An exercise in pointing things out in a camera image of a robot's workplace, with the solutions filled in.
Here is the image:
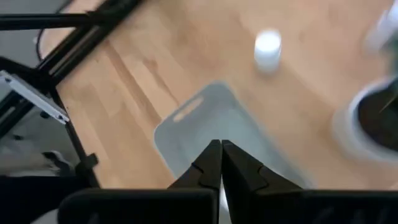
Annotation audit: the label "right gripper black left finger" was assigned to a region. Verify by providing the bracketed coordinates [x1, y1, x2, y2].
[167, 139, 223, 192]

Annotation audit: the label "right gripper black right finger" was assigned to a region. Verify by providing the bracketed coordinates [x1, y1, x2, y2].
[221, 139, 304, 224]

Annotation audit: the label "grey plastic basket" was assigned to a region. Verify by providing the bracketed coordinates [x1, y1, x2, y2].
[153, 80, 315, 190]

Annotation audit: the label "white plant pot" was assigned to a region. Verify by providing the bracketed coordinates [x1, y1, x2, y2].
[331, 76, 398, 164]

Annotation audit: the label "black plastic clamp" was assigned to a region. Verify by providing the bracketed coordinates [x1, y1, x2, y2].
[75, 152, 100, 177]

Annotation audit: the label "green snake plant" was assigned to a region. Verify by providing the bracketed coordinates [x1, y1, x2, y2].
[363, 0, 398, 116]

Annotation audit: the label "black aluminium frame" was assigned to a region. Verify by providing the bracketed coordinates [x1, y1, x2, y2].
[0, 0, 146, 189]

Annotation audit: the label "silver metal bracket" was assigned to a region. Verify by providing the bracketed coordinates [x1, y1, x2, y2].
[0, 70, 70, 125]

